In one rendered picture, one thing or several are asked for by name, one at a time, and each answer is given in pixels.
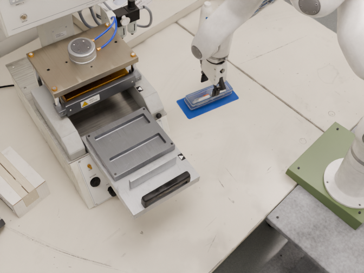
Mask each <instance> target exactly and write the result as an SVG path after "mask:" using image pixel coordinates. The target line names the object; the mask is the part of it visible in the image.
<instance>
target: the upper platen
mask: <svg viewBox="0 0 364 273"><path fill-rule="evenodd" d="M128 74H129V73H128V71H127V70H126V69H125V68H124V69H121V70H119V71H116V72H114V73H112V74H110V75H107V76H105V77H103V78H101V79H99V80H96V81H94V82H92V83H89V84H87V85H85V86H83V87H81V88H78V89H76V90H74V91H72V92H69V93H67V94H64V95H62V96H60V97H61V99H62V100H63V102H64V103H66V102H68V101H70V100H72V99H74V98H77V97H79V96H81V95H83V94H85V93H88V92H90V91H93V90H95V89H97V88H99V87H101V86H104V85H106V84H108V83H110V82H112V81H115V80H117V79H119V78H121V77H123V76H126V75H128Z"/></svg>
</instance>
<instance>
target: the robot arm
mask: <svg viewBox="0 0 364 273"><path fill-rule="evenodd" d="M263 1H264V0H225V1H224V2H223V3H222V4H221V5H220V6H219V7H218V8H217V9H216V10H215V11H214V12H213V13H212V14H211V15H210V16H209V17H208V18H207V19H206V20H205V22H204V23H203V24H202V25H201V27H200V28H199V30H198V31H197V33H196V35H195V36H194V38H193V40H192V43H191V51H192V54H193V56H194V57H195V58H197V59H199V60H200V64H201V66H200V67H201V73H202V75H201V83H202V82H205V81H208V80H210V81H211V82H212V84H213V86H214V89H213V91H212V97H214V96H218V95H219V94H220V91H221V90H225V89H226V86H225V83H224V82H225V81H226V76H227V70H228V62H227V60H228V57H229V52H230V48H231V43H232V38H233V33H234V31H235V30H236V29H238V28H239V27H240V26H241V25H242V24H243V23H245V22H246V21H247V20H248V19H249V18H250V17H251V16H252V15H253V14H254V12H255V11H256V10H257V9H258V7H259V6H260V5H261V4H262V2H263ZM290 1H291V3H292V5H293V6H294V8H295V9H296V10H297V11H298V12H300V13H302V14H304V15H306V16H309V17H315V18H318V17H324V16H327V15H329V14H330V13H332V12H333V11H334V10H335V9H336V8H337V40H338V43H339V46H340V48H341V51H342V53H343V55H344V57H345V59H346V61H347V62H348V64H349V66H350V67H351V69H352V71H353V72H354V73H355V75H356V76H358V77H359V78H360V79H362V80H364V0H290ZM217 84H219V86H218V87H217V86H216V85H217ZM323 183H324V186H325V188H326V190H327V192H328V193H329V195H330V196H331V197H332V198H333V199H334V200H335V201H337V202H338V203H340V204H341V205H344V206H346V207H349V208H353V209H364V116H363V117H362V119H361V120H360V122H359V124H358V125H357V127H356V130H355V138H354V140H353V142H352V144H351V146H350V148H349V150H348V151H347V153H346V155H345V157H344V158H341V159H337V160H334V161H333V162H331V163H330V164H329V165H328V166H327V168H326V170H325V172H324V175H323Z"/></svg>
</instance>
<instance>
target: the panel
mask: <svg viewBox="0 0 364 273"><path fill-rule="evenodd" d="M156 122H157V123H158V124H159V125H160V127H161V128H162V129H163V130H164V127H163V122H162V119H161V118H160V119H158V120H156ZM76 162H77V165H78V167H79V170H80V172H81V174H82V177H83V179H84V182H85V185H86V187H87V190H88V192H89V194H90V197H91V199H92V202H93V204H94V207H96V206H97V205H99V204H101V203H103V202H104V201H106V200H108V199H109V198H111V197H112V196H111V195H110V194H109V191H107V190H108V188H109V187H110V184H109V183H108V181H107V180H106V178H105V177H104V175H103V174H102V172H101V171H100V169H99V168H98V167H97V165H96V163H95V162H94V160H93V159H92V158H91V156H90V155H87V156H85V157H83V158H81V159H80V160H78V161H76ZM95 178H98V179H99V180H100V185H99V186H97V187H94V186H92V180H93V179H95Z"/></svg>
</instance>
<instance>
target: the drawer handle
mask: <svg viewBox="0 0 364 273"><path fill-rule="evenodd" d="M190 176H191V175H190V173H189V172H188V171H185V172H184V173H182V174H180V175H178V176H177V177H175V178H173V179H171V180H170V181H168V182H166V183H164V184H163V185H161V186H159V187H157V188H156V189H154V190H153V191H151V192H149V193H147V194H146V195H144V196H142V198H141V204H142V205H143V207H144V208H147V207H148V203H150V202H152V201H154V200H155V199H157V198H159V197H160V196H162V195H164V194H165V193H167V192H169V191H170V190H172V189H174V188H176V187H177V186H179V185H181V184H182V183H184V182H186V183H189V182H190V180H191V177H190Z"/></svg>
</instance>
